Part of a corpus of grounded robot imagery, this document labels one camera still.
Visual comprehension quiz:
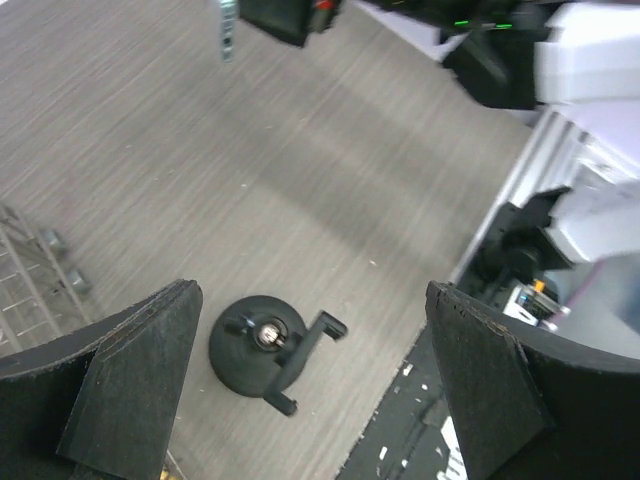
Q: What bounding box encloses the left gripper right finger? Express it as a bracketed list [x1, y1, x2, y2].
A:
[426, 281, 639, 479]

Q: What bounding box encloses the black smartphone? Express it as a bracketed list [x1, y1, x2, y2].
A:
[218, 0, 238, 62]

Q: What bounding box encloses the black phone stand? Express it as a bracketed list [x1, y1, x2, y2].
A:
[208, 295, 348, 417]

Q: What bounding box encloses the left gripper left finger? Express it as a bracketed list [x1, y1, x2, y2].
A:
[1, 280, 203, 479]

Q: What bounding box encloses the grey wire dish rack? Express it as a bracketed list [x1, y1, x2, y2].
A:
[1, 204, 97, 357]

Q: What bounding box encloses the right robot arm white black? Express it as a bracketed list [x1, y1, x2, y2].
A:
[381, 1, 639, 309]

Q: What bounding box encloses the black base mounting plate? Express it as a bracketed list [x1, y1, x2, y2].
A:
[337, 328, 467, 480]

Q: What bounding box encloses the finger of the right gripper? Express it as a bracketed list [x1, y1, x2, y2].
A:
[239, 0, 343, 47]

